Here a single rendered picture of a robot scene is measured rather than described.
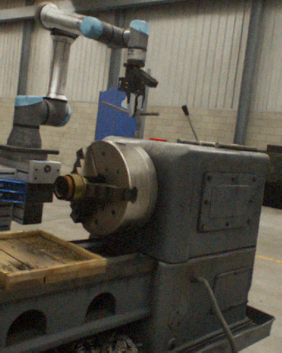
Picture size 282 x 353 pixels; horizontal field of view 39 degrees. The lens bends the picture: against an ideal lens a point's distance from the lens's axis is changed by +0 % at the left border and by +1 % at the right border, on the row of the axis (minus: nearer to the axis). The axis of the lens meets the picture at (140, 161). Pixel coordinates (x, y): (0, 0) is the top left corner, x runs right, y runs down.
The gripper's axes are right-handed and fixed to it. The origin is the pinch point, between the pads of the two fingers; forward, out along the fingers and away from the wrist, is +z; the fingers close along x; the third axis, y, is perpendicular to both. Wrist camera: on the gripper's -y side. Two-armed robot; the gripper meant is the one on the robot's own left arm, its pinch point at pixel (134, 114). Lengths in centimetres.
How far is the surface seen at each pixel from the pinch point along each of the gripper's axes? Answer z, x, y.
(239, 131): -48, -872, 503
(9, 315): 56, 58, -27
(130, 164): 17.5, 21.9, -24.6
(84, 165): 19.8, 28.4, -9.9
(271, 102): -134, -913, 440
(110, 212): 33.3, 23.6, -19.8
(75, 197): 29.2, 34.5, -15.3
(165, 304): 62, 6, -32
